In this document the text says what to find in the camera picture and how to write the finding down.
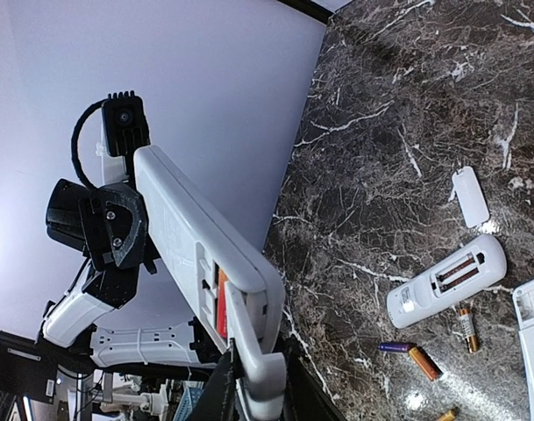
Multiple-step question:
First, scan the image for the purple AA battery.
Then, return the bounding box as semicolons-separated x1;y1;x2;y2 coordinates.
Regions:
378;342;416;353

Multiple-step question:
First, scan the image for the gold black AA battery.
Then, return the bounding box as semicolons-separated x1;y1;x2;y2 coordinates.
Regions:
459;307;480;353

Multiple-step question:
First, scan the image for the grey remote control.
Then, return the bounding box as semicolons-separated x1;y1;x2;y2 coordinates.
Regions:
386;234;507;329

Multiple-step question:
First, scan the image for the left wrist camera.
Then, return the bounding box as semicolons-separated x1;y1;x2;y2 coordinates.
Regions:
71;91;152;189

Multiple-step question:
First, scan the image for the grey remote battery cover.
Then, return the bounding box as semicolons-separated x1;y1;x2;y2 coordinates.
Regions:
452;166;490;228

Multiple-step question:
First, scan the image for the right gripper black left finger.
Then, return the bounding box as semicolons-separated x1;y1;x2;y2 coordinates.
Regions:
200;339;239;421

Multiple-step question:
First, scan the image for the left black frame post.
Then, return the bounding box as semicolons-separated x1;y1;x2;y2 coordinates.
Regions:
278;0;352;24

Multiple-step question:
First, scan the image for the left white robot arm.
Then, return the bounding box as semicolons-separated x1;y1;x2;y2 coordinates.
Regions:
39;179;220;367

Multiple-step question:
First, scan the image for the white remote sliding cover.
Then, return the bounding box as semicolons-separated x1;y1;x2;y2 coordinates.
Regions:
225;282;287;420

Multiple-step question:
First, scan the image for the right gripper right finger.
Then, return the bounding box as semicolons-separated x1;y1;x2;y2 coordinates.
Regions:
281;337;345;421

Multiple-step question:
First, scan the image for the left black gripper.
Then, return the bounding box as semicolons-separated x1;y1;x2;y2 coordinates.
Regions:
79;182;160;307

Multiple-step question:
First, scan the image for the orange AA battery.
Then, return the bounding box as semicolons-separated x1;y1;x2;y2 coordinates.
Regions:
436;408;459;421
408;346;442;382

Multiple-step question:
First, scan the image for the white remote control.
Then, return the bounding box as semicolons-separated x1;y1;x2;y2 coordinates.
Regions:
134;146;285;353

